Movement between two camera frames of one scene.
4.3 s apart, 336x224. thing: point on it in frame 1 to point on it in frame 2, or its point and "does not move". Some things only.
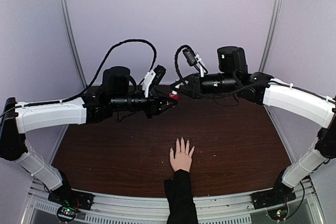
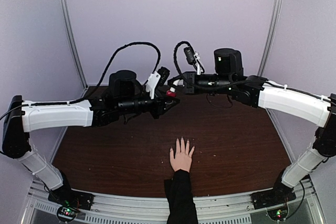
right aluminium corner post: x=275 y=21 does not move
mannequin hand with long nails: x=181 y=158 does not move
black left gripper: x=155 y=103 to x=160 y=101
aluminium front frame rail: x=308 y=208 does not move
